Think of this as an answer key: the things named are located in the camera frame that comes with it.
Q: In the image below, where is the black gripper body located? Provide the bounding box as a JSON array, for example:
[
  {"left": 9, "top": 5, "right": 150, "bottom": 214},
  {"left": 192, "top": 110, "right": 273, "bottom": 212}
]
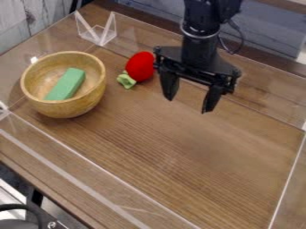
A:
[{"left": 153, "top": 33, "right": 242, "bottom": 94}]

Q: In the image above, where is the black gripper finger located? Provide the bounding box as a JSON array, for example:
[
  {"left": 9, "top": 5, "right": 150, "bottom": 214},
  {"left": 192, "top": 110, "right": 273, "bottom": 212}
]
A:
[
  {"left": 202, "top": 85, "right": 224, "bottom": 113},
  {"left": 161, "top": 69, "right": 180, "bottom": 101}
]

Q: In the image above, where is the green rectangular block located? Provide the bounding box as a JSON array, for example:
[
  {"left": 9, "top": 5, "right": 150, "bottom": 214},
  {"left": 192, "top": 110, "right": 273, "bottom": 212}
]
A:
[{"left": 45, "top": 68, "right": 86, "bottom": 100}]

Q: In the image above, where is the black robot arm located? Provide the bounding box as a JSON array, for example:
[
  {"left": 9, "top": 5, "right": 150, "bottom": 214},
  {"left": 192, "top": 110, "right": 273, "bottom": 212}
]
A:
[{"left": 153, "top": 0, "right": 244, "bottom": 113}]

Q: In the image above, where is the brown wooden bowl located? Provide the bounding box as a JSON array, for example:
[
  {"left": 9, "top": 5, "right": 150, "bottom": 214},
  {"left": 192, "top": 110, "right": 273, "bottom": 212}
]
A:
[{"left": 21, "top": 51, "right": 107, "bottom": 118}]

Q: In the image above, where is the red plush strawberry toy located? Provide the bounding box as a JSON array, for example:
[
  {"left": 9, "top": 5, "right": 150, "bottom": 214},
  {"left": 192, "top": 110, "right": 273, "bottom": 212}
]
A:
[{"left": 118, "top": 51, "right": 154, "bottom": 89}]

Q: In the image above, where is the blue grey couch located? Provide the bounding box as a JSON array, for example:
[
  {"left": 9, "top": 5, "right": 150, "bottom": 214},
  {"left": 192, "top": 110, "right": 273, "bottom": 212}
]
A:
[{"left": 115, "top": 0, "right": 306, "bottom": 59}]

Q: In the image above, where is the clear acrylic corner bracket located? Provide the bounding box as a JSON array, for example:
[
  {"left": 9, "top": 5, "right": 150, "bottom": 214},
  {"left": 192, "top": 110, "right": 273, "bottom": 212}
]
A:
[{"left": 74, "top": 12, "right": 118, "bottom": 47}]

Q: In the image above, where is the black stand with cable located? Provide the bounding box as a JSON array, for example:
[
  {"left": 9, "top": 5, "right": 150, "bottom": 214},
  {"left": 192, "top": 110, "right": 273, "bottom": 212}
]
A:
[{"left": 0, "top": 185, "right": 71, "bottom": 229}]

